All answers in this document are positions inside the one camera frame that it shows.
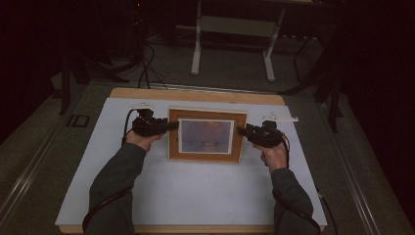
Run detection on wooden picture frame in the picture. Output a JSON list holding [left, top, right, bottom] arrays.
[[166, 106, 249, 165]]

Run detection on metal floor rail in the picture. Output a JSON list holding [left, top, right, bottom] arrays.
[[148, 82, 285, 96], [0, 121, 68, 223], [317, 104, 383, 235]]

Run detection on black floor socket box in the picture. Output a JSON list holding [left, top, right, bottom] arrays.
[[67, 114, 91, 128]]

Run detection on person's left hand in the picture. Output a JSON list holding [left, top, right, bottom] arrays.
[[125, 128, 164, 153]]

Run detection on white table sheet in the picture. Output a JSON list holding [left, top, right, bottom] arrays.
[[54, 97, 328, 227]]

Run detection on black cable tangle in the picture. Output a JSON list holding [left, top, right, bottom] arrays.
[[136, 42, 169, 91]]

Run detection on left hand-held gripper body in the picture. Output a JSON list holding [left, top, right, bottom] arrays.
[[127, 102, 165, 137]]

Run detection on thin black cable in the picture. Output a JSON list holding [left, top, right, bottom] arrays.
[[314, 185, 341, 235]]

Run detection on person's right hand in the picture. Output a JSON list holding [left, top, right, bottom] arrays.
[[254, 142, 290, 173]]

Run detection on black metal stand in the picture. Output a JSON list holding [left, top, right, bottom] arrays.
[[58, 48, 130, 116], [278, 32, 346, 133]]

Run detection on white metal desk frame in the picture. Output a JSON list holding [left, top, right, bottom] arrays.
[[190, 0, 288, 82]]

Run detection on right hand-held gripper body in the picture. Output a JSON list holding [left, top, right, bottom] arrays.
[[248, 112, 300, 149]]

